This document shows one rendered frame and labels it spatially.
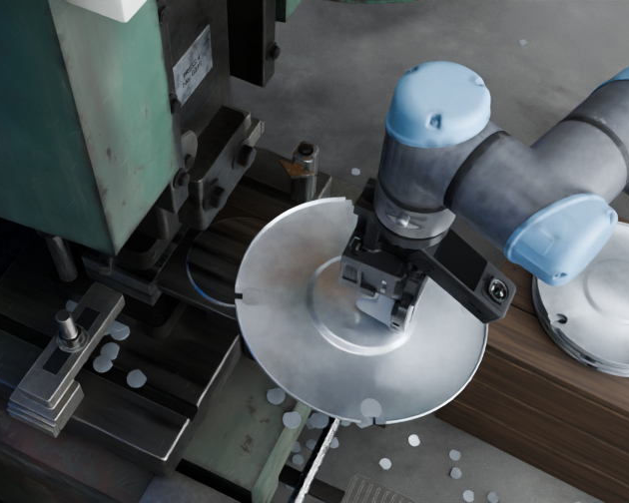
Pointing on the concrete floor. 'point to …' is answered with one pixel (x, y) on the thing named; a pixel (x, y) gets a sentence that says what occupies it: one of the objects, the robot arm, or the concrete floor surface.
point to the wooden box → (555, 405)
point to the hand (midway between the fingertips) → (404, 323)
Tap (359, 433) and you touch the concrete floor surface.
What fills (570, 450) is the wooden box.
